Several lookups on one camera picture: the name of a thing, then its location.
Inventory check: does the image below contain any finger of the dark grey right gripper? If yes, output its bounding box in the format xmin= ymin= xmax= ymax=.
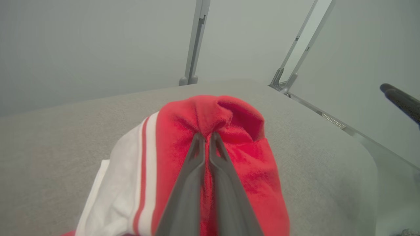
xmin=386 ymin=89 xmax=420 ymax=127
xmin=380 ymin=83 xmax=420 ymax=105

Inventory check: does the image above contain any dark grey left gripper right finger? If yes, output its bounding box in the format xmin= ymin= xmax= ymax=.
xmin=208 ymin=131 xmax=264 ymax=236

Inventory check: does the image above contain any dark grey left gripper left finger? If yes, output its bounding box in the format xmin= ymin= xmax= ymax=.
xmin=154 ymin=132 xmax=206 ymax=236

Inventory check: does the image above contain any red Bulls 23 jersey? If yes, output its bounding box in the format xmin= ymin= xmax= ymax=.
xmin=61 ymin=94 xmax=291 ymax=236

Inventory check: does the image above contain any grey fabric sofa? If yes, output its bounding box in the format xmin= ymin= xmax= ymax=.
xmin=0 ymin=78 xmax=379 ymax=236

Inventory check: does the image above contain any grey partition base rail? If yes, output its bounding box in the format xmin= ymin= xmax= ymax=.
xmin=285 ymin=92 xmax=420 ymax=169

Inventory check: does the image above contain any grey partition post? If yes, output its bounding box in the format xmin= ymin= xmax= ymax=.
xmin=179 ymin=0 xmax=205 ymax=86
xmin=269 ymin=0 xmax=320 ymax=90
xmin=188 ymin=0 xmax=211 ymax=85
xmin=282 ymin=0 xmax=335 ymax=95

